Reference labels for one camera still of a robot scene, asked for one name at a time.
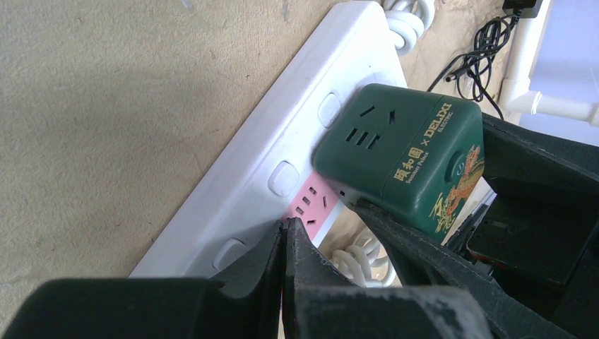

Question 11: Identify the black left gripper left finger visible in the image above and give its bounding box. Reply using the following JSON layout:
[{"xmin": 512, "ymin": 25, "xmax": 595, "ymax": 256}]
[{"xmin": 4, "ymin": 222, "xmax": 283, "ymax": 338}]

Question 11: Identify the thin black adapter cable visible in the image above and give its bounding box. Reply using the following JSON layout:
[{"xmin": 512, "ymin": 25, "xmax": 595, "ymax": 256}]
[{"xmin": 427, "ymin": 11, "xmax": 521, "ymax": 120}]

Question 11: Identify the white PVC pipe frame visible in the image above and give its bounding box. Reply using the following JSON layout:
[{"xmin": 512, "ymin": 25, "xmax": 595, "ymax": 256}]
[{"xmin": 499, "ymin": 1, "xmax": 598, "ymax": 126}]

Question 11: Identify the black power adapter brick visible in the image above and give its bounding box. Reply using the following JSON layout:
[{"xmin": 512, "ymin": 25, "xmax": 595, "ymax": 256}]
[{"xmin": 502, "ymin": 0, "xmax": 542, "ymax": 18}]

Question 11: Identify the green cube socket adapter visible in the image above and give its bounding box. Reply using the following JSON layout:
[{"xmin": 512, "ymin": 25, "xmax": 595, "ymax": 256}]
[{"xmin": 313, "ymin": 83, "xmax": 485, "ymax": 242}]

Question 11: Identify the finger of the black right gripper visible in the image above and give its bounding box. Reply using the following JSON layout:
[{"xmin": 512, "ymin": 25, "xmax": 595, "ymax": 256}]
[
  {"xmin": 467, "ymin": 115, "xmax": 598, "ymax": 338},
  {"xmin": 353, "ymin": 200, "xmax": 573, "ymax": 338}
]

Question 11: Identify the white power strip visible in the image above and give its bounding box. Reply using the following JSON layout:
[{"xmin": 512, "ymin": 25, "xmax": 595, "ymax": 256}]
[{"xmin": 131, "ymin": 1, "xmax": 406, "ymax": 278}]

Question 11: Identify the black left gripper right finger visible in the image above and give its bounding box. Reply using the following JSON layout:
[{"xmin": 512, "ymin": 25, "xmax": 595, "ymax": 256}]
[{"xmin": 282, "ymin": 218, "xmax": 492, "ymax": 338}]

